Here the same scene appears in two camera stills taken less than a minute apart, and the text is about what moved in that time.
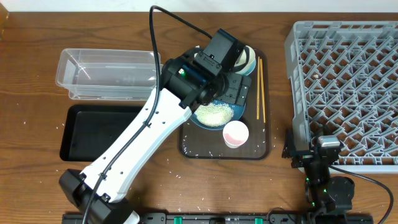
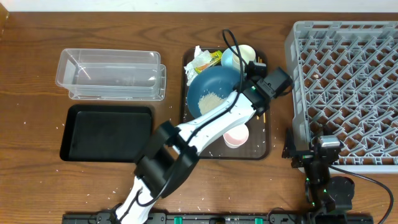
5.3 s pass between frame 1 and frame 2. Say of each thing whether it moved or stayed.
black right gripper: stayed
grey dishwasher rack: stayed
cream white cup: stayed
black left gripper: moved
